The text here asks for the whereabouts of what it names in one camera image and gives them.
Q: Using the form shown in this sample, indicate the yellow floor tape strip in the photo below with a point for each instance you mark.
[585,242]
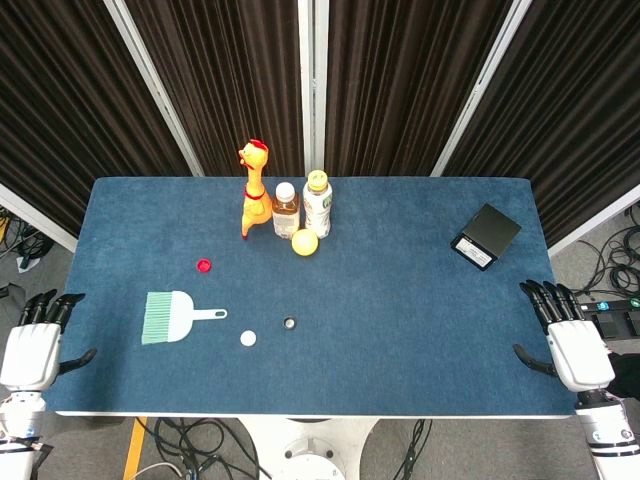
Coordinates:
[134,450]

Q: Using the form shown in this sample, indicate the white partition frame post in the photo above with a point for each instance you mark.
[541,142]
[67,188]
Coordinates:
[150,85]
[312,75]
[595,220]
[35,217]
[480,85]

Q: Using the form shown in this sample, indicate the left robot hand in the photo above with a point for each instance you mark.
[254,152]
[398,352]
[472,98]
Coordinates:
[30,350]

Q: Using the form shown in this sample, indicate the yellow ball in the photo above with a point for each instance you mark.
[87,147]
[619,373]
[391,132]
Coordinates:
[305,242]

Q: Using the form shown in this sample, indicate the black bottle cap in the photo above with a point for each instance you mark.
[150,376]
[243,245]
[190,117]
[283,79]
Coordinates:
[289,322]

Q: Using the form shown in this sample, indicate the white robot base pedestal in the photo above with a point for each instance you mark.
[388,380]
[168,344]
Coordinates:
[310,445]

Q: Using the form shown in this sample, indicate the white green drink bottle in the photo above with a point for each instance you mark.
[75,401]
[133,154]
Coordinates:
[317,210]

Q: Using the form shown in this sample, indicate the white bottle cap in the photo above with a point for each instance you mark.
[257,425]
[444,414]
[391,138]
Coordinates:
[248,338]

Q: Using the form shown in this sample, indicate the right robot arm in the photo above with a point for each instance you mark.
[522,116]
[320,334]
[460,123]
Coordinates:
[607,425]

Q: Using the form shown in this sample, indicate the black power strip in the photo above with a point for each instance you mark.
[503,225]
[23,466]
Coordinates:
[607,320]

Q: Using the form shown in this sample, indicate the yellow rubber chicken toy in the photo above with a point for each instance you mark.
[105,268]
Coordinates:
[255,205]

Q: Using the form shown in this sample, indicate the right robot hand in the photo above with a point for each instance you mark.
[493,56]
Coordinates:
[580,355]

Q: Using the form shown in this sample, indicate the amber tea bottle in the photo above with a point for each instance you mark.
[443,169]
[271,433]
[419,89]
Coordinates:
[286,217]

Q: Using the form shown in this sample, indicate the dark pleated curtain panel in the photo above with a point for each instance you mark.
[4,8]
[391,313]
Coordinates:
[60,100]
[225,75]
[400,75]
[575,100]

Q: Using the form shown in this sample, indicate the red bottle cap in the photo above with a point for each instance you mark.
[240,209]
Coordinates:
[204,265]

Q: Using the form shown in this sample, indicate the blue table cloth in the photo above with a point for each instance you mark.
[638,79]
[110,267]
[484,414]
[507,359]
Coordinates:
[380,325]

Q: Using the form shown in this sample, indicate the black box with white label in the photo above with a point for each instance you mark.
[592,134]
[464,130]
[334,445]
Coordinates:
[492,230]

